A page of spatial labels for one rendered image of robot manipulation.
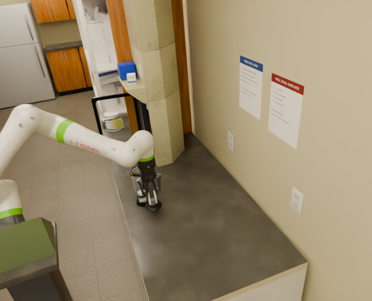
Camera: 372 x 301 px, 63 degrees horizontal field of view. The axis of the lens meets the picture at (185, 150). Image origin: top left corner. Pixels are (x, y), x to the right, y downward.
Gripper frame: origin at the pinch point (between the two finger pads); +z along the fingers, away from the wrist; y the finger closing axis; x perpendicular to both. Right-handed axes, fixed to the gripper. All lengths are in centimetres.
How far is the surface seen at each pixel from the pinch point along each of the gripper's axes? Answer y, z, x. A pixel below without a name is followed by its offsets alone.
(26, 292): 71, 29, 10
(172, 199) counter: -12.7, 10.6, -7.1
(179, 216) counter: -11.7, 10.6, 8.4
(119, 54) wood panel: -5, -59, -81
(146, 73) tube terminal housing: -15, -54, -44
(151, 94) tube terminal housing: -16, -41, -44
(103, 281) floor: 44, 105, -45
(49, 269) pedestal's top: 56, 12, 15
